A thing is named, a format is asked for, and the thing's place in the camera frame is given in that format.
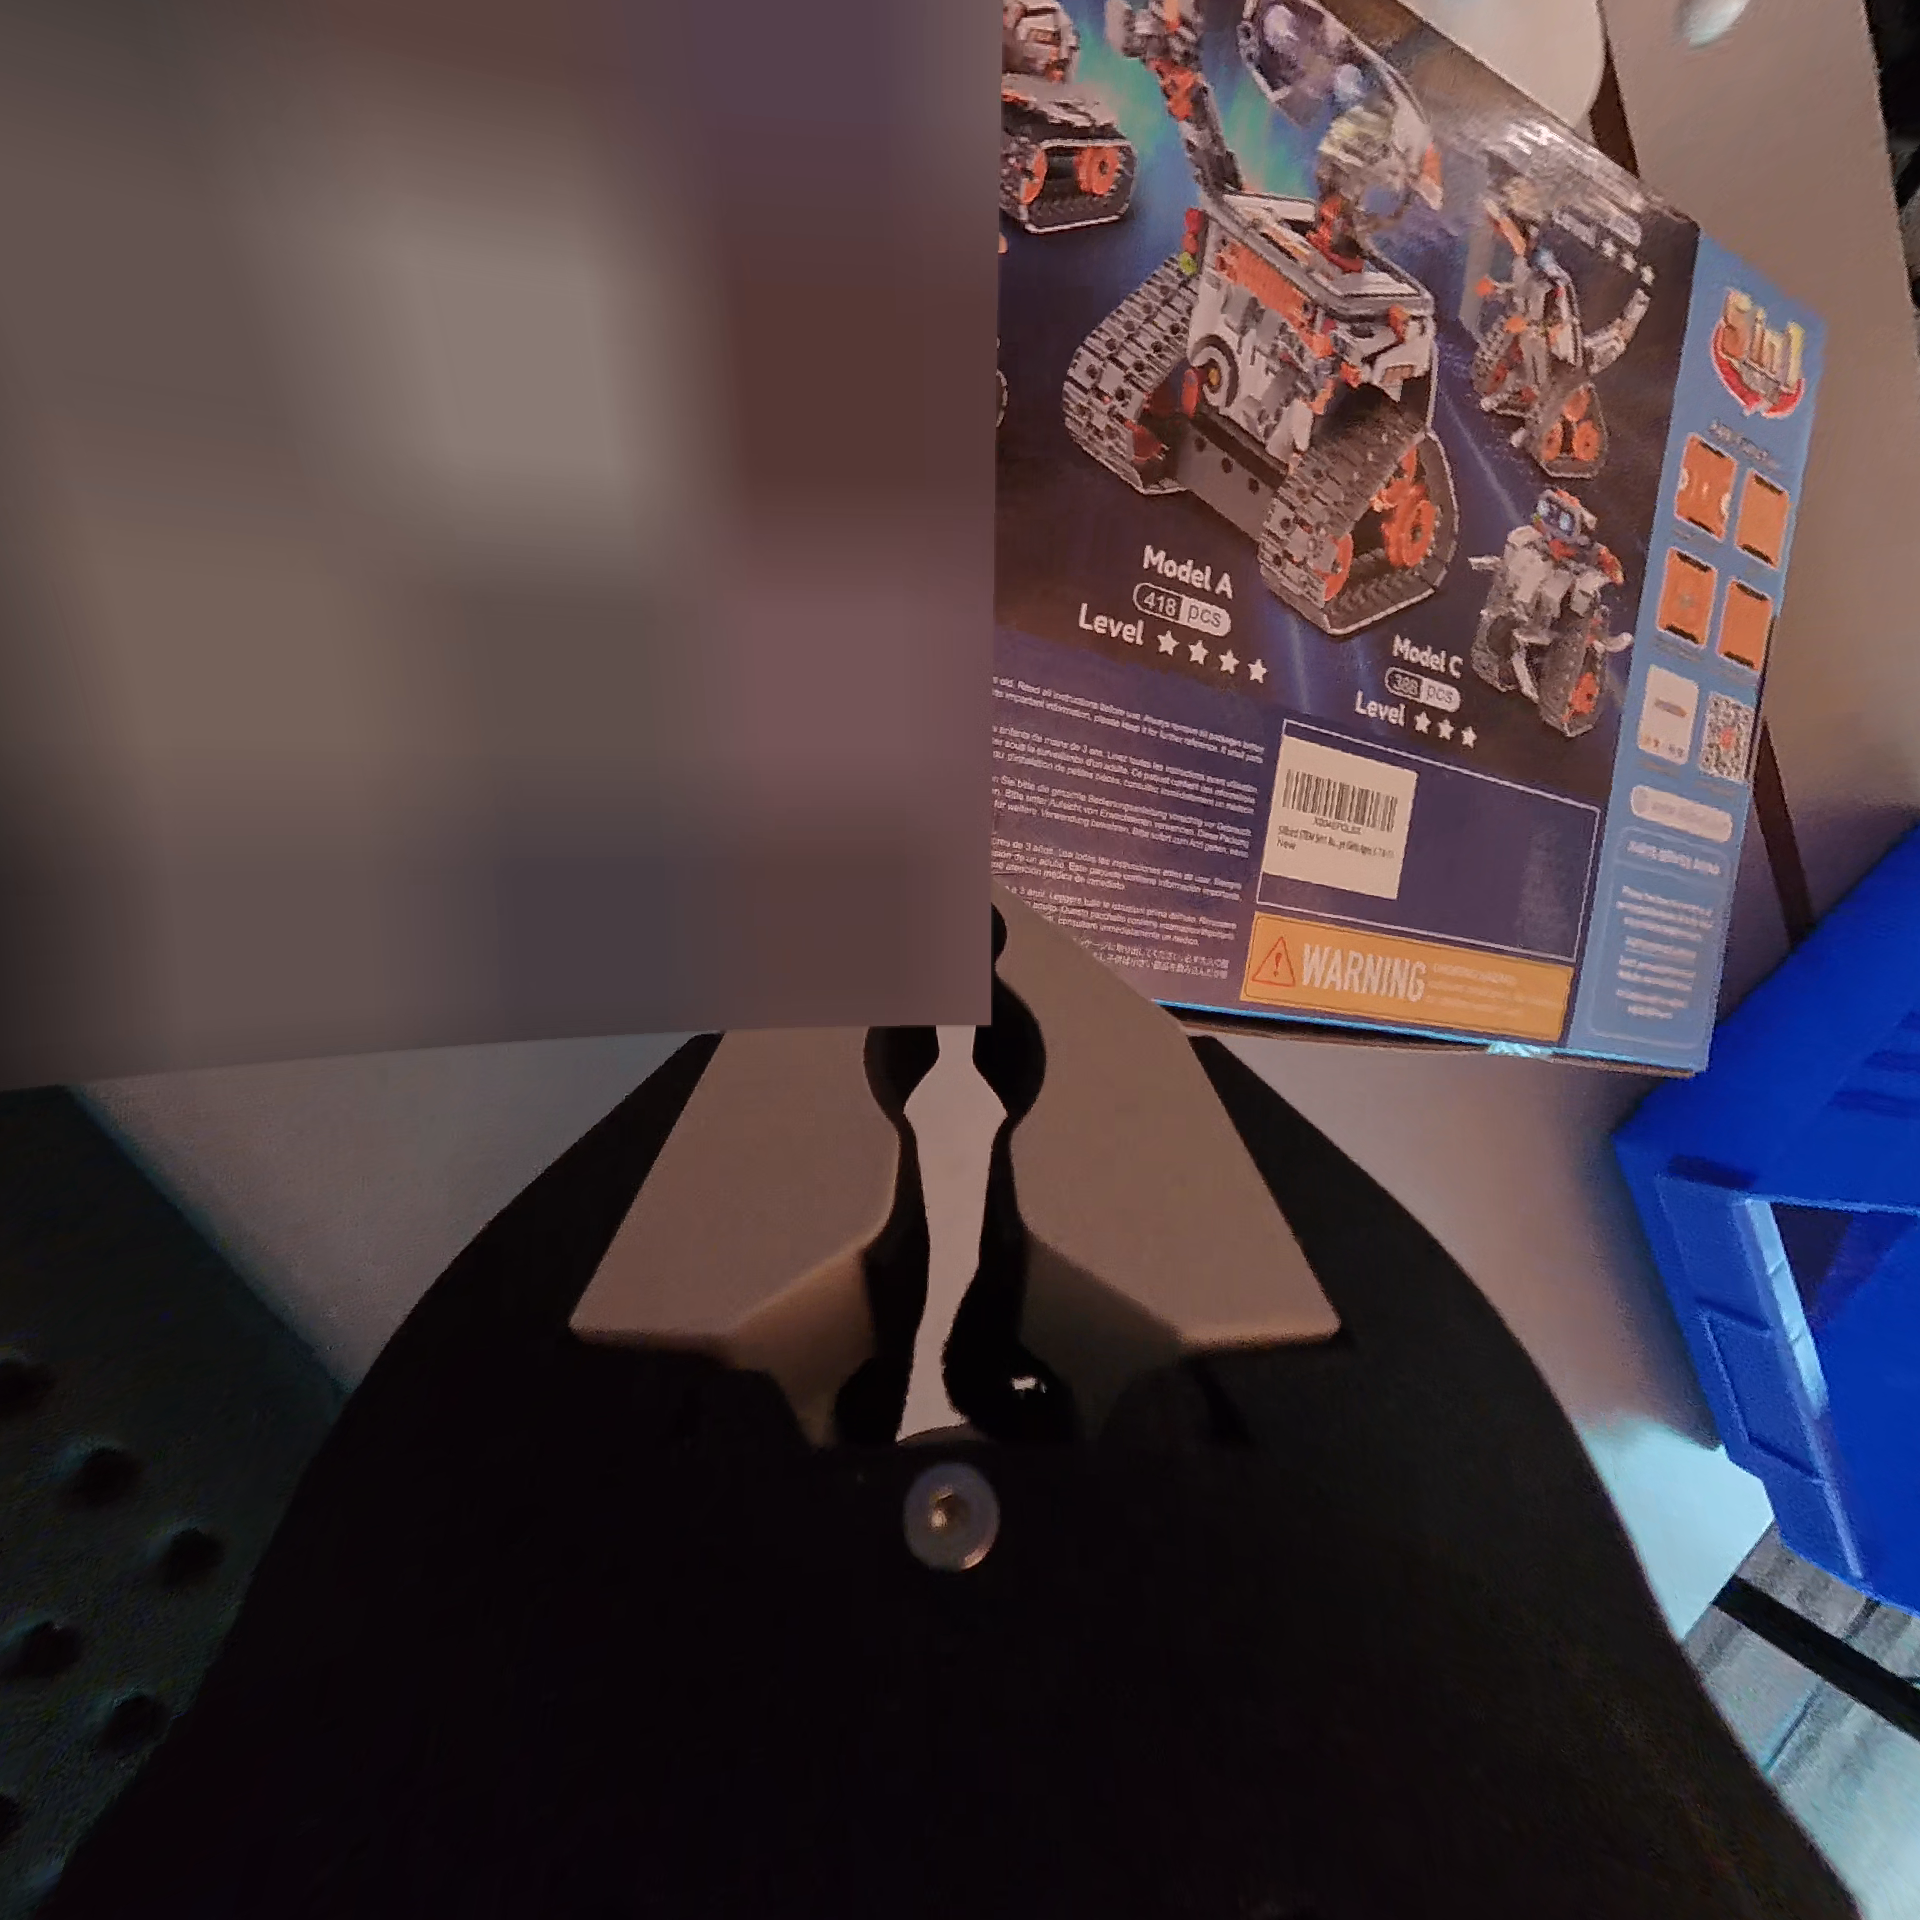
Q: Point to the toy robot kit box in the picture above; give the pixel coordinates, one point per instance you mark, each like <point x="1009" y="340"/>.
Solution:
<point x="1349" y="751"/>

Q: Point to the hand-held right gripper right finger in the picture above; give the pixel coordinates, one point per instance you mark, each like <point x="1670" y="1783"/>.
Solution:
<point x="1155" y="1231"/>

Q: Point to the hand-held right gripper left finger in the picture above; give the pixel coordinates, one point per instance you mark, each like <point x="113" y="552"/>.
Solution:
<point x="751" y="1201"/>

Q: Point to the grey perforated plastic chair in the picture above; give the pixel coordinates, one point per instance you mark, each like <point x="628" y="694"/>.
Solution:
<point x="119" y="1276"/>

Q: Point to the blue plastic bin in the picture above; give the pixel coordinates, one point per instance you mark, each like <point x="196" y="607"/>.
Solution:
<point x="1830" y="1079"/>

